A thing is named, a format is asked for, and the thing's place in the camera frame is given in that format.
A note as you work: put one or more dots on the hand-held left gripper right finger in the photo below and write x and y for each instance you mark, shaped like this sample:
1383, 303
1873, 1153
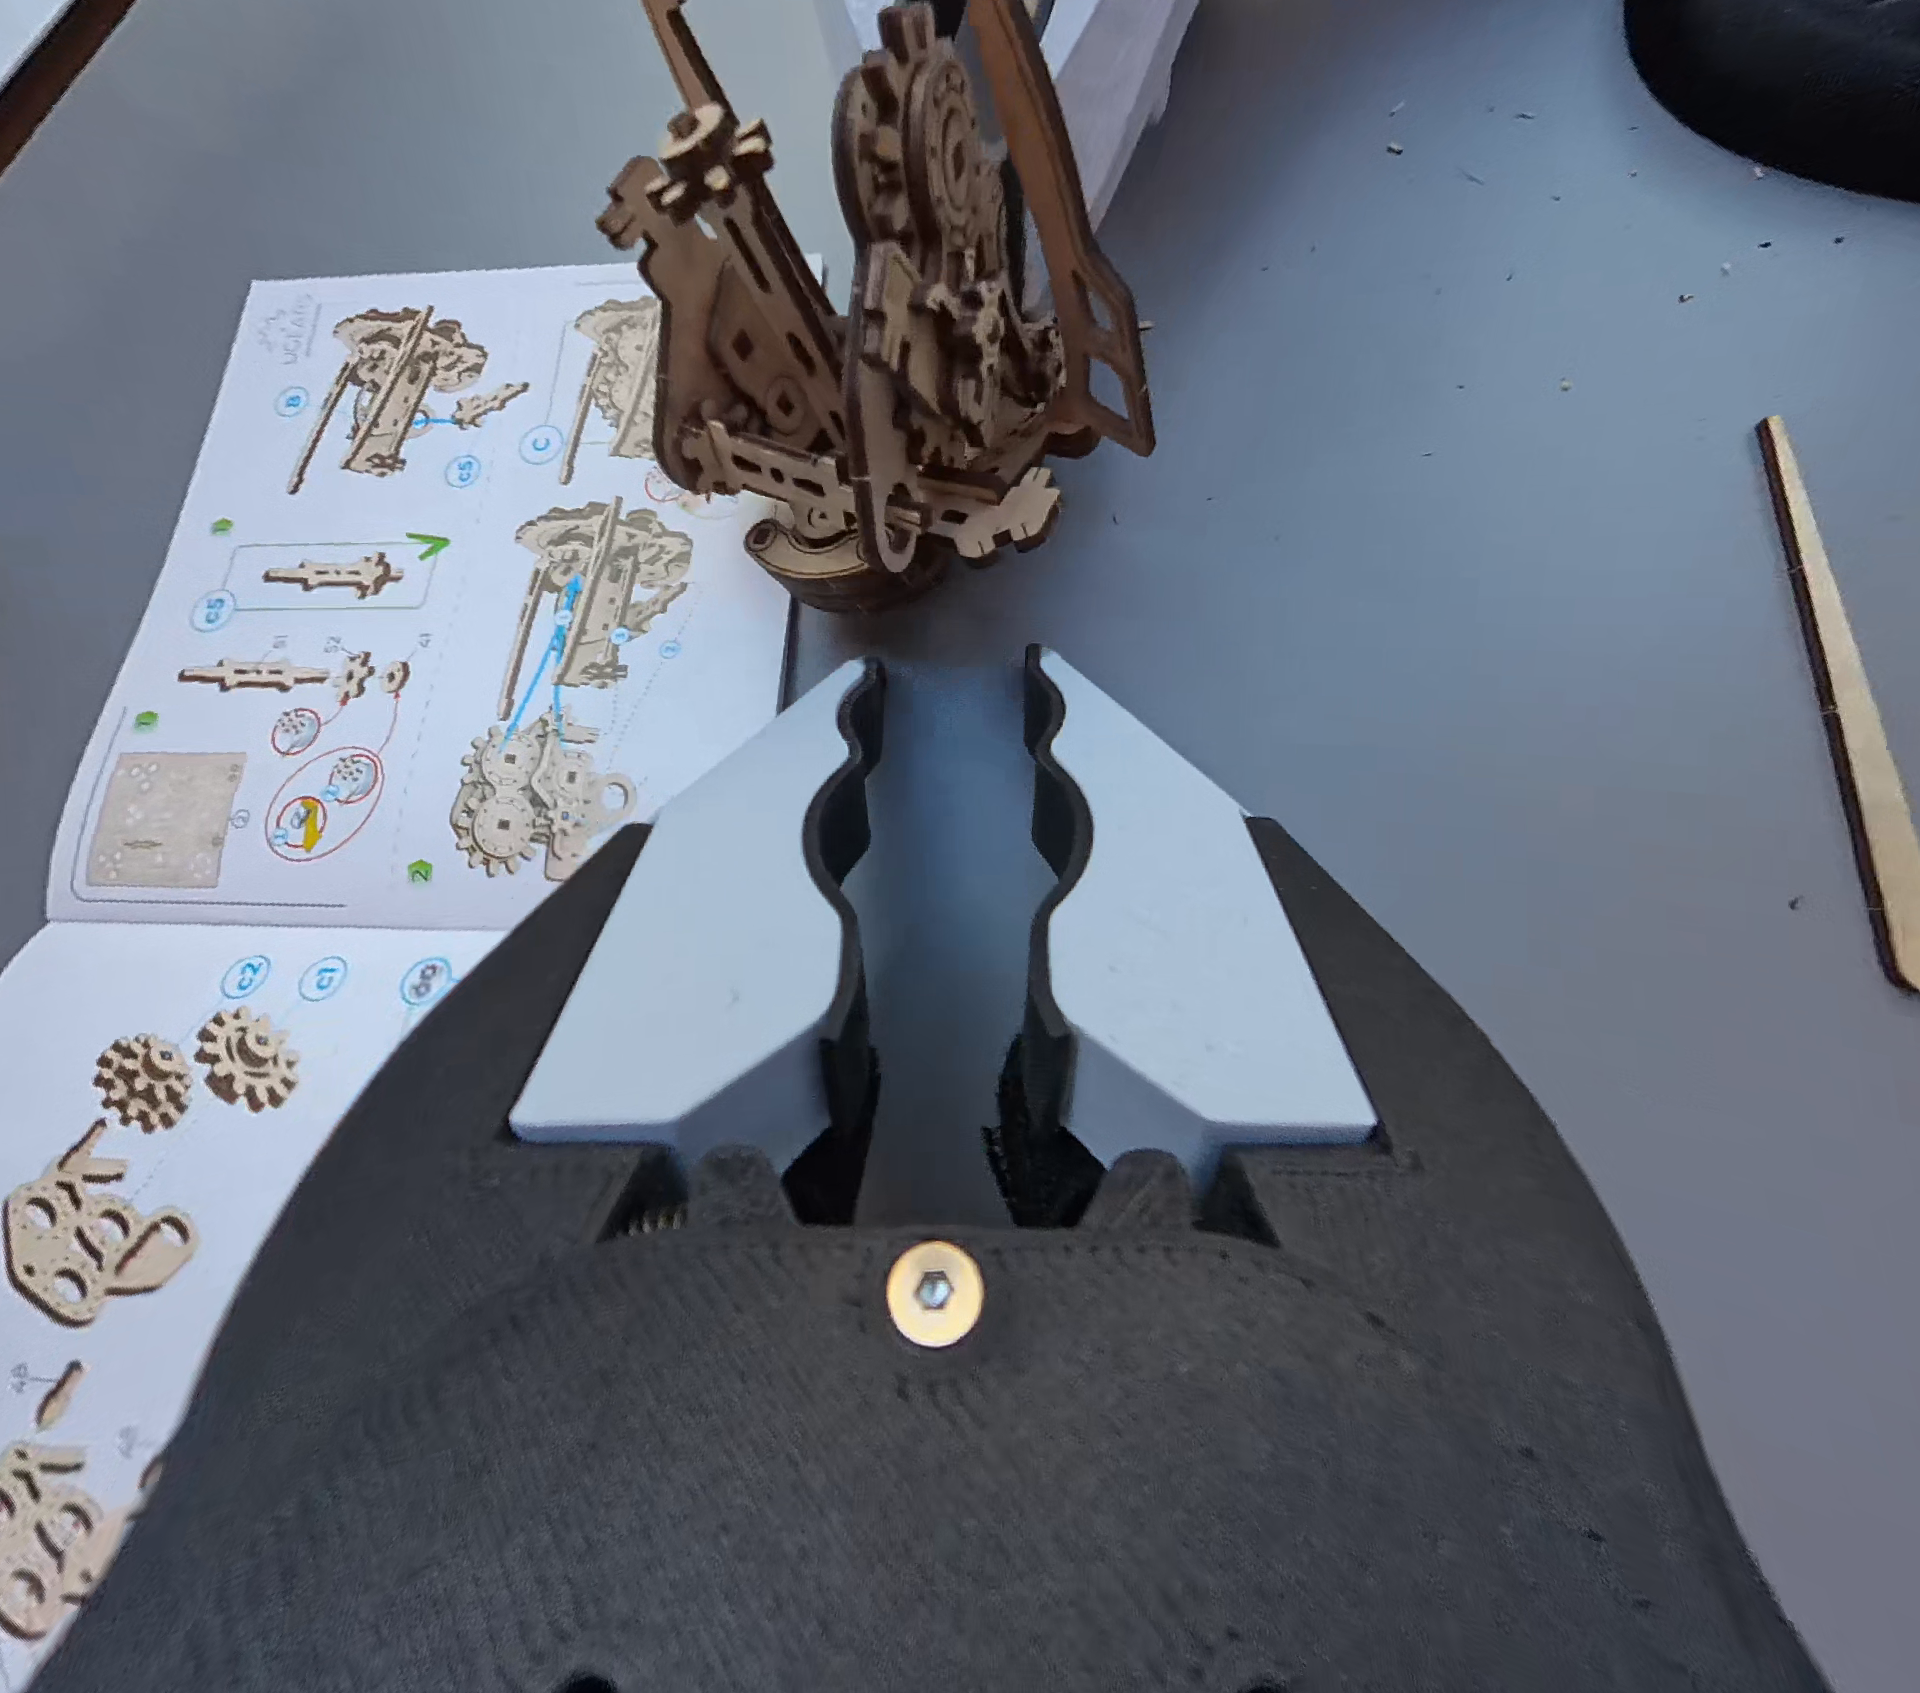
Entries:
1200, 974

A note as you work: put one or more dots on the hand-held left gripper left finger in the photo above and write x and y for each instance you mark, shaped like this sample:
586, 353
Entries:
690, 974

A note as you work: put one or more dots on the wooden mechanical model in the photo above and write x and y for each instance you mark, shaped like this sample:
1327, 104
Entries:
914, 372

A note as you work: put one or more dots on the thin pointed wooden stick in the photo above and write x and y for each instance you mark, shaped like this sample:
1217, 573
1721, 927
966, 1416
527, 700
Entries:
1839, 674

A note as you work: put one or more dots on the white instruction booklet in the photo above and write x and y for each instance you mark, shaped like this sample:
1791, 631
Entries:
435, 660

